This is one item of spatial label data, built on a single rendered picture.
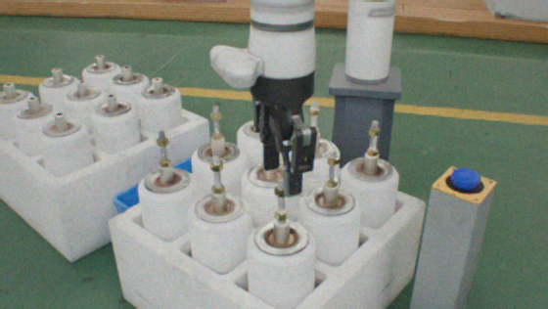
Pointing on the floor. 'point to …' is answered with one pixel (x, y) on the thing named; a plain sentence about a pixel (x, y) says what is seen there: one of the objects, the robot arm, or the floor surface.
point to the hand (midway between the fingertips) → (281, 172)
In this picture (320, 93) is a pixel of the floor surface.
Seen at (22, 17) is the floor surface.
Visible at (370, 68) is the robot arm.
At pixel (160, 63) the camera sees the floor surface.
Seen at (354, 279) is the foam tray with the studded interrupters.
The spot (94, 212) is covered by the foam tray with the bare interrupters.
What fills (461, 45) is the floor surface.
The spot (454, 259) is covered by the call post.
